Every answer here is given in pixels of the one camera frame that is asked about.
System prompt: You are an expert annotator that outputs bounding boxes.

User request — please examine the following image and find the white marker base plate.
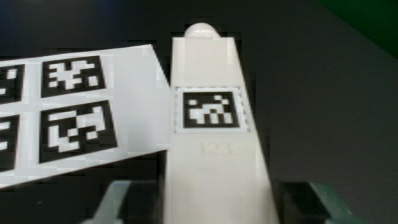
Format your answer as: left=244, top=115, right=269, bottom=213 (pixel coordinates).
left=0, top=45, right=171, bottom=189

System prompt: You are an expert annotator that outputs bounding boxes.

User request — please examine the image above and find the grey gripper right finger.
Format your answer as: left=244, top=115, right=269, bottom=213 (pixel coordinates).
left=274, top=181, right=363, bottom=224

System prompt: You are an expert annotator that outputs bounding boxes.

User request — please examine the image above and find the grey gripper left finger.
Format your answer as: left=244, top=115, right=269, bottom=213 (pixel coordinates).
left=82, top=180, right=162, bottom=224

